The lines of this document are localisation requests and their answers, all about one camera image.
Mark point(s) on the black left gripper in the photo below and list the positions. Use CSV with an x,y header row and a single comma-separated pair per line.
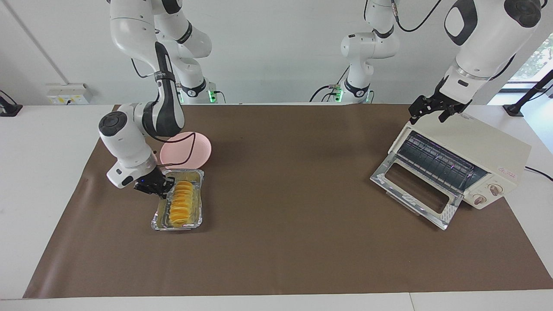
x,y
445,100

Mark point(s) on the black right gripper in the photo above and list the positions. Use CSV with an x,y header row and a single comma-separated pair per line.
x,y
154,181

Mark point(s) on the yellow sliced bread loaf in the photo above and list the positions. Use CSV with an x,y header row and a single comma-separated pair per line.
x,y
181,205

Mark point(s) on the silver aluminium foil tray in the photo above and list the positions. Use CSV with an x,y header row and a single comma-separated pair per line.
x,y
198,203

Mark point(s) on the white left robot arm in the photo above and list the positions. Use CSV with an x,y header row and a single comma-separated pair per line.
x,y
488,34

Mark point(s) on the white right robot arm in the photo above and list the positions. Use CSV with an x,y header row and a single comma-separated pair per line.
x,y
129,142

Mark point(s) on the cream toaster oven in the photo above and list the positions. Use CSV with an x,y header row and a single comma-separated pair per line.
x,y
475,138

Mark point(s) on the glass oven door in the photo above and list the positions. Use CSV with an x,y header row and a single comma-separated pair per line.
x,y
414,190

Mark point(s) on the brown oven knob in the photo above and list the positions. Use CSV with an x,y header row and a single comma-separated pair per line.
x,y
478,199
494,189

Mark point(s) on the pink round plate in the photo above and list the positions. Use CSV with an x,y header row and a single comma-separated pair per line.
x,y
201,149

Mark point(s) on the window with greenery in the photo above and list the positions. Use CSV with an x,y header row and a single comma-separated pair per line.
x,y
535,58

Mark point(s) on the brown table mat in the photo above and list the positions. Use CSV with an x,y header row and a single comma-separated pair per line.
x,y
293,216

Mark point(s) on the black table clamp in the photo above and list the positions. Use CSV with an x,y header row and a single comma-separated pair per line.
x,y
8,109

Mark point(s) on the black camera stand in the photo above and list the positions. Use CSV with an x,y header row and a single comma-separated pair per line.
x,y
529,93

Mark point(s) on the white wall socket box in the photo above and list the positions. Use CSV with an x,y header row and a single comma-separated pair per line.
x,y
69,94

